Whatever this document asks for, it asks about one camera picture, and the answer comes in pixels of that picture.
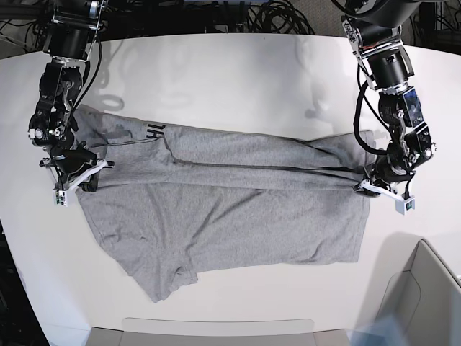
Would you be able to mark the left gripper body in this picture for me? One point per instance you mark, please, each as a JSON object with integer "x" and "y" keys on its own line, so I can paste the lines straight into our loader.
{"x": 381, "y": 176}

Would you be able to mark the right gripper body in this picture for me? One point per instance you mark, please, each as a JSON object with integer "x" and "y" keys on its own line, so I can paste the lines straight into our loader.
{"x": 69, "y": 169}

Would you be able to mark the grey T-shirt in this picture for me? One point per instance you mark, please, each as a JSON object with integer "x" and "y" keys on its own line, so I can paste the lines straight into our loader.
{"x": 180, "y": 200}

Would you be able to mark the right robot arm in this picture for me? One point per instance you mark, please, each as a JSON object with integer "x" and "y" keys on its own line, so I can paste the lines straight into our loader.
{"x": 64, "y": 83}

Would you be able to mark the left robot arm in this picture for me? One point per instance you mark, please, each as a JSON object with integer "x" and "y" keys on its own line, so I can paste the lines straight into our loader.
{"x": 373, "y": 29}

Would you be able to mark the white box at right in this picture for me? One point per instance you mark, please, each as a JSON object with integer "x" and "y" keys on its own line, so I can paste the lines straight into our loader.
{"x": 421, "y": 304}

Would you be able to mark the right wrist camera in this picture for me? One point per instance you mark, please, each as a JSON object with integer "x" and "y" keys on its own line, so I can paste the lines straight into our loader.
{"x": 60, "y": 198}

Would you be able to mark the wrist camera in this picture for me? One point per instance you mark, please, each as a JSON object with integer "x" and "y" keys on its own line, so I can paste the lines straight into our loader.
{"x": 60, "y": 198}
{"x": 404, "y": 205}

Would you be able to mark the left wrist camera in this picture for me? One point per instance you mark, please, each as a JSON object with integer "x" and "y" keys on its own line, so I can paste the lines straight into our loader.
{"x": 404, "y": 205}

